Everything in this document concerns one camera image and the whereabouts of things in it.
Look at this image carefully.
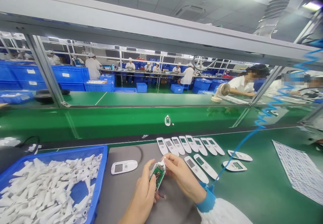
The small beige desk fan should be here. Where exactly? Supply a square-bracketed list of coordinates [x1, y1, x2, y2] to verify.
[211, 83, 231, 102]

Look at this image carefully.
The red wire with connector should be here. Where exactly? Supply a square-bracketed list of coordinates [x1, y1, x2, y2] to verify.
[154, 186, 168, 200]

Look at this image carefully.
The row of white device covers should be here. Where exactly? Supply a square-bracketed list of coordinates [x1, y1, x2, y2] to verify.
[156, 135, 226, 185]

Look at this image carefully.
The white front shell with screen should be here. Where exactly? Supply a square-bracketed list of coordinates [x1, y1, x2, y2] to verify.
[111, 160, 139, 175]

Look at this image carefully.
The blue coiled air hose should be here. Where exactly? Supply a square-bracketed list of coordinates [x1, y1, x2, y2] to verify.
[213, 39, 323, 188]

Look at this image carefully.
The white oval shell with window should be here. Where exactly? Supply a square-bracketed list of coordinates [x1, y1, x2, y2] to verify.
[222, 160, 248, 172]
[227, 150, 253, 162]

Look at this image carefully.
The long workbench with blue crates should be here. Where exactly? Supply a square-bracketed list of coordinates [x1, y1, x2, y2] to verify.
[84, 66, 235, 94]

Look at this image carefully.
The grey ribbed duct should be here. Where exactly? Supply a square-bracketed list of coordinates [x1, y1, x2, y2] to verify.
[253, 0, 303, 36]

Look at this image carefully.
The white shell with green circuit board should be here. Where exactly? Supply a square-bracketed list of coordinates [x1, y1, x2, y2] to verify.
[149, 157, 168, 192]

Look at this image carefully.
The grey metal shelf frame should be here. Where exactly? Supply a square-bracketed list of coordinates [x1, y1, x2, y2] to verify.
[0, 0, 323, 128]

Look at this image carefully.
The sheet of small labels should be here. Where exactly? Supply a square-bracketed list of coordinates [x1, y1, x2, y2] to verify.
[271, 139, 323, 206]

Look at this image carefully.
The grey work mat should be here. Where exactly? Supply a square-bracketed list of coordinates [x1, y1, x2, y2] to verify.
[94, 142, 202, 224]

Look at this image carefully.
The blue plastic bin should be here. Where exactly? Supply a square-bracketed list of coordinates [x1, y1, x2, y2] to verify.
[0, 144, 108, 224]

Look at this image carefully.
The person's right hand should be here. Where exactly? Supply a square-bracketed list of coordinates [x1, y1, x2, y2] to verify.
[163, 153, 207, 204]

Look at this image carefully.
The person's left hand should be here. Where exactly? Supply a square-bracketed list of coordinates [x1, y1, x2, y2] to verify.
[132, 159, 160, 211]

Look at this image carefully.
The blue crate with white parts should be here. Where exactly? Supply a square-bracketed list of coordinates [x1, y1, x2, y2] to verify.
[0, 90, 35, 105]

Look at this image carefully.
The white grooved tray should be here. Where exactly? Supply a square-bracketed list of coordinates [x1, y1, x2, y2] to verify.
[221, 95, 250, 105]

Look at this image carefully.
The pile of white plastic tips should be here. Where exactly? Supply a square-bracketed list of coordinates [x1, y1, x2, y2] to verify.
[0, 154, 103, 224]

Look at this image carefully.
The black round object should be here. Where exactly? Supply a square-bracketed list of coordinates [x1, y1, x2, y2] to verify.
[34, 89, 71, 104]

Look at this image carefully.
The stack of blue crates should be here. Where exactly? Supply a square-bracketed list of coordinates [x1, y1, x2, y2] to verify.
[0, 60, 90, 92]

